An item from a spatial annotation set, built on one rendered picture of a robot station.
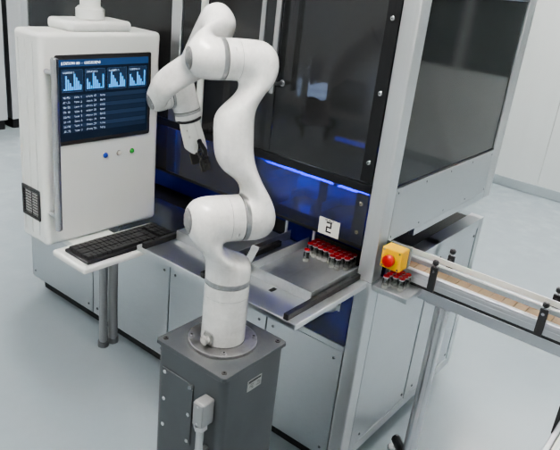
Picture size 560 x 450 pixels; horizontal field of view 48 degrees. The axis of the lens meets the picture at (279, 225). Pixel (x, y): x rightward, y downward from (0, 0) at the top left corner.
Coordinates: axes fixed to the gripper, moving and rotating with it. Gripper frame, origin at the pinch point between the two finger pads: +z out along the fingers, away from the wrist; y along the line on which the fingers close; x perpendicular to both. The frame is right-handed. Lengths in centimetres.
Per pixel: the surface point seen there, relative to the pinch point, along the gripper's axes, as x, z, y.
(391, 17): 58, -34, 30
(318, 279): 22, 43, 25
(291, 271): 16.2, 40.3, 17.6
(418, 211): 66, 35, 22
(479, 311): 60, 56, 58
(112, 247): -32, 28, -26
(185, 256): -12.8, 30.5, -2.5
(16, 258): -72, 92, -201
